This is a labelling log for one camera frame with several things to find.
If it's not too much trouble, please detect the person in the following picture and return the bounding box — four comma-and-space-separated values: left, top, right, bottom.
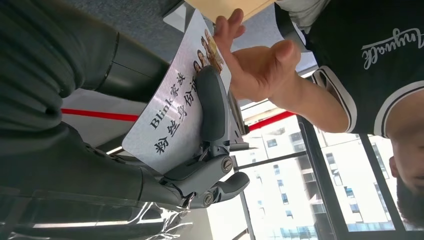
212, 0, 424, 229

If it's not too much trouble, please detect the black office chair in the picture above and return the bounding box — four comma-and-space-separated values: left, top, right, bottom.
274, 2, 311, 54

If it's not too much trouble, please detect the silver display on stand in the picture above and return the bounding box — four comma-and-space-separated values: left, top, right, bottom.
227, 88, 257, 153

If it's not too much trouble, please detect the light wooden desk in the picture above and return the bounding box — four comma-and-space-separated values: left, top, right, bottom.
184, 0, 276, 23

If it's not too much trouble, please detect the red floor tape line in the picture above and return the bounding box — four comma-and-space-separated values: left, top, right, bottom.
61, 108, 297, 132

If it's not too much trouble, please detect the white building outside window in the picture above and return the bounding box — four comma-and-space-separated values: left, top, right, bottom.
245, 115, 398, 240

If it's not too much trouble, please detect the black window frame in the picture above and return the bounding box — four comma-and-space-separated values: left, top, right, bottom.
231, 115, 424, 240

